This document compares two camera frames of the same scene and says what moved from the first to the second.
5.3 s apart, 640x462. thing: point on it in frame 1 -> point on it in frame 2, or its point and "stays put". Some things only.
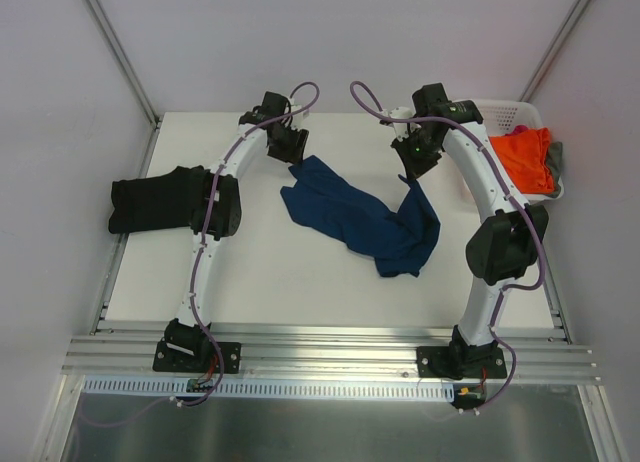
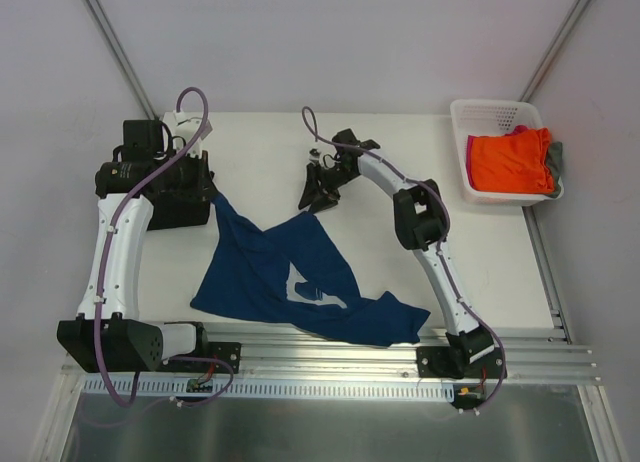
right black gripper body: [417, 158] -> [327, 179]
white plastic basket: [500, 116] stays put
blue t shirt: [399, 243] -> [296, 270]
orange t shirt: [524, 155] stays put
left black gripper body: [286, 143] -> [198, 177]
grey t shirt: [554, 163] stays put
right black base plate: [461, 362] stays put
